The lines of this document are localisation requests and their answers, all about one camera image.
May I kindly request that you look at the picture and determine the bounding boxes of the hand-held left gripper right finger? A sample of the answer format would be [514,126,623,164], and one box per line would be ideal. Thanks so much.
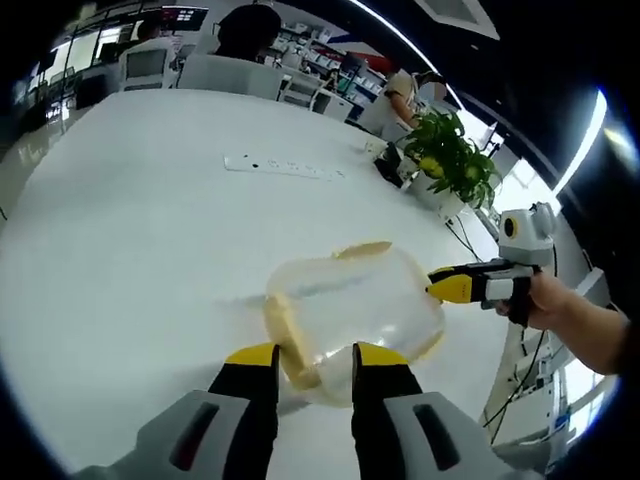
[350,341,519,480]

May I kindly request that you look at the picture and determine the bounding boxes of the white storage shelves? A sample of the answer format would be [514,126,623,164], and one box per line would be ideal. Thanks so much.
[272,22,396,101]

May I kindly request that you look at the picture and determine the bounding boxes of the white desk frame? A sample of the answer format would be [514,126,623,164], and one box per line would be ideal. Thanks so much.
[492,267,624,444]

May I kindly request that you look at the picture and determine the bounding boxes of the white counter partition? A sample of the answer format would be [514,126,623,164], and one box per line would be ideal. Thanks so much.
[176,52,372,125]

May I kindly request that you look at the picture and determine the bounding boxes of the clear plastic bag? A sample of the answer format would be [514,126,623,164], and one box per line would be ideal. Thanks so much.
[263,240,447,407]

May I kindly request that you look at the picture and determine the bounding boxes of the person's right hand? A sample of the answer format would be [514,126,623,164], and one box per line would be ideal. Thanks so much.
[494,272,584,332]

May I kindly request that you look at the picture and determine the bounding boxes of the ceiling vent panel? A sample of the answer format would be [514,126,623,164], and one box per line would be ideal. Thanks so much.
[428,0,502,40]

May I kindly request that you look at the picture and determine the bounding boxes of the white office chair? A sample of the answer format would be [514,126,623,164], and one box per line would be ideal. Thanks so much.
[117,46,172,92]

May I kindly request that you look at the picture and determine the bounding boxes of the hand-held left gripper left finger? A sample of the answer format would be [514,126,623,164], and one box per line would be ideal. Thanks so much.
[73,342,281,480]

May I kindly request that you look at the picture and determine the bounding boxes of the long curved ceiling light strip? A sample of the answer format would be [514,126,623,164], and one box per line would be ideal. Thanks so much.
[344,0,462,109]

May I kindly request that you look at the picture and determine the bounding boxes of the white power strip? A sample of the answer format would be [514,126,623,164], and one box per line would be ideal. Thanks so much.
[223,153,347,183]

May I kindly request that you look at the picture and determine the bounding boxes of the black cable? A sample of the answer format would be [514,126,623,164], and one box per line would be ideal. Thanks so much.
[443,213,501,264]
[478,327,554,444]

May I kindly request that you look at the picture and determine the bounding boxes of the white plant pot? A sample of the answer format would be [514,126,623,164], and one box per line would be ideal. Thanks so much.
[408,172,470,220]

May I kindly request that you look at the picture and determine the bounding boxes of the black box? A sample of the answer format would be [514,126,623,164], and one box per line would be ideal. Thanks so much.
[373,143,417,190]

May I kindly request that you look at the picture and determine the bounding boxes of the green potted plant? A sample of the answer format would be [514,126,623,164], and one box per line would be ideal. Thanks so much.
[401,109,504,212]

